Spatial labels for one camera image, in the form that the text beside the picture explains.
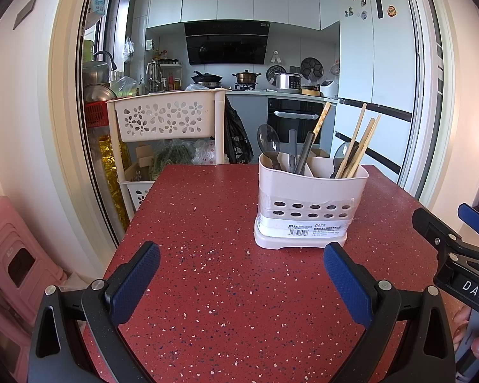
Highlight black handled cutlery piece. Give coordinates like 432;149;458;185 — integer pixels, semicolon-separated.
294;131;317;175

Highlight black kitchen faucet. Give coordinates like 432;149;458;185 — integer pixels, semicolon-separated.
93;50;118;70

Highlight grey wall plate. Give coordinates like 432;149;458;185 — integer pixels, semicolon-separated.
13;0;38;30

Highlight white upper kitchen cabinets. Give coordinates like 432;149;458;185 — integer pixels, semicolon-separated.
146;0;342;30

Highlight bag of green vegetables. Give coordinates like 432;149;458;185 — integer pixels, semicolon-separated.
149;141;195;181

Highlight white plastic utensil holder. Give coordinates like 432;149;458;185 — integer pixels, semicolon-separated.
254;152;370;250

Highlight large metal pot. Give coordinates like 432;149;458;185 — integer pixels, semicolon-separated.
82;62;112;84

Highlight red plastic basket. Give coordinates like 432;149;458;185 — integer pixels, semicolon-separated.
84;101;111;128

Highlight metal stockpot with lid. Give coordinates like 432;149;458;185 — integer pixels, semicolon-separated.
232;69;262;85

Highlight dark metal spoon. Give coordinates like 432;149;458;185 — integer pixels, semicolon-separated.
256;124;283;171
330;142;352;179

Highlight round patterned trivet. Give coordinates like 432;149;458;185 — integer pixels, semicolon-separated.
266;65;286;84

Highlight black patterned bag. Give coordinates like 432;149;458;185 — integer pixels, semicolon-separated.
224;96;255;164

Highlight grey handled cutlery piece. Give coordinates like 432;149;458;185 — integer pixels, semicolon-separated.
288;129;299;175

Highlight gold foil package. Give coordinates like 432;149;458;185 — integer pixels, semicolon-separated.
98;133;130;228

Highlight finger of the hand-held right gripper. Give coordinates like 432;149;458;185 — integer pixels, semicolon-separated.
457;203;479;240
412;207;479;276

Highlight white flower-cutout storage cart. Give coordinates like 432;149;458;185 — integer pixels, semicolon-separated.
106;90;227;218

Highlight spice rack with bottles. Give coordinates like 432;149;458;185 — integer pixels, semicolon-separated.
146;60;183;92

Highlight black range hood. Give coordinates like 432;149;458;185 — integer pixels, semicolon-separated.
184;20;272;65

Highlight crumpled clear plastic bag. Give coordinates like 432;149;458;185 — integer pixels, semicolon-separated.
192;139;218;165

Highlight round metal lid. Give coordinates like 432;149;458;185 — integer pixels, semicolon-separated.
83;84;118;102

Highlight black built-in oven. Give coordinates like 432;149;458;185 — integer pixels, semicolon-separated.
267;98;324;144

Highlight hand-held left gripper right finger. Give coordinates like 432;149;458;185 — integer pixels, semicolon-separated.
323;242;458;383

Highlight plain wooden chopstick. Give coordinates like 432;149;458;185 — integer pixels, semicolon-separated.
344;117;376;179
350;114;382;179
338;103;368;179

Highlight white refrigerator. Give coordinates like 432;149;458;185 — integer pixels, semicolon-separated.
331;0;418;186

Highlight small cardboard box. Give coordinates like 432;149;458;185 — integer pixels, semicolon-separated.
135;145;157;168

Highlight pink plastic stool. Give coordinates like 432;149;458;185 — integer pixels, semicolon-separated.
0;299;33;383
0;195;68;312

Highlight round black hanging rack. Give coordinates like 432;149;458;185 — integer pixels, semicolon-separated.
300;56;324;78

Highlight black wok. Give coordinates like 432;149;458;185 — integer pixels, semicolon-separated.
191;71;223;84

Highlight silver rice cooker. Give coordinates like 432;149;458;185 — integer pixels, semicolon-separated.
273;72;303;93

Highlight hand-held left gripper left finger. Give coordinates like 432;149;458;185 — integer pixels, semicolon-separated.
28;241;161;383

